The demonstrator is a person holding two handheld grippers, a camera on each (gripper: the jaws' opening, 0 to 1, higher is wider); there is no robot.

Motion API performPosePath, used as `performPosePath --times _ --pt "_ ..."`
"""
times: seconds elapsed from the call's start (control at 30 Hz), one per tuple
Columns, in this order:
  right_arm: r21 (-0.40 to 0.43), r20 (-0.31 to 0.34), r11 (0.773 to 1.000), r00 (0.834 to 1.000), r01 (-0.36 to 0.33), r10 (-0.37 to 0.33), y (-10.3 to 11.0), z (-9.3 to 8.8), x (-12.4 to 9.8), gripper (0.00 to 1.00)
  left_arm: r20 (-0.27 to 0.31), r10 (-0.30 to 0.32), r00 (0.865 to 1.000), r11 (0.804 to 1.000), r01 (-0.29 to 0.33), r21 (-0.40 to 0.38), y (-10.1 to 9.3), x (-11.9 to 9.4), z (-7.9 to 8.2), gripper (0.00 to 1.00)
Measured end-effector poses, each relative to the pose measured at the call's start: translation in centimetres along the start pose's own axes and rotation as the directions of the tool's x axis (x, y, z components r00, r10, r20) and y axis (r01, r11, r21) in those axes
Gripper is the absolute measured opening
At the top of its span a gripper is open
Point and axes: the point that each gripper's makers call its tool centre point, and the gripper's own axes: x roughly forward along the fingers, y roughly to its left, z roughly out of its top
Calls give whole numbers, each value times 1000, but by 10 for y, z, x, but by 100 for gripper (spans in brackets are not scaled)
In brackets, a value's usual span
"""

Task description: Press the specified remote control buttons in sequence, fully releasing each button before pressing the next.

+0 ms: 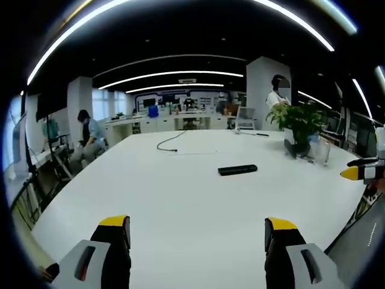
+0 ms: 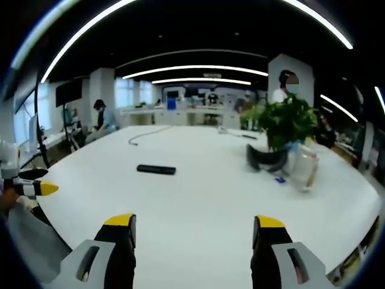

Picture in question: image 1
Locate grey cable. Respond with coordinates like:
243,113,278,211
156,129,188,153

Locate black wall monitor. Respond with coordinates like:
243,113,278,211
35,89,69,122

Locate green potted plant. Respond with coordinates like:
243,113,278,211
265,101,331,160

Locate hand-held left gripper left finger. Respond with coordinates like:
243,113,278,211
51,214,132,289

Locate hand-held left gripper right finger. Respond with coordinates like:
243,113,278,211
264,216,347,289

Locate ceiling light strip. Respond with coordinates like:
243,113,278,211
97,70,244,91
125,83,225,94
351,78,374,120
26,0,133,87
252,0,336,52

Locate clear glass container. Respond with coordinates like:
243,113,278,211
312,140,331,167

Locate white counter cabinets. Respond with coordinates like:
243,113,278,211
104,111,236,135

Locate white mesh office chair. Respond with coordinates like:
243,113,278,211
235,106,259,131

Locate black remote control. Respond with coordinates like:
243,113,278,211
218,164,258,176

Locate dark grey panel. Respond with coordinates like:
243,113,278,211
324,192,385,289

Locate person's left hand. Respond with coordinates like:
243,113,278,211
38,263,60,282

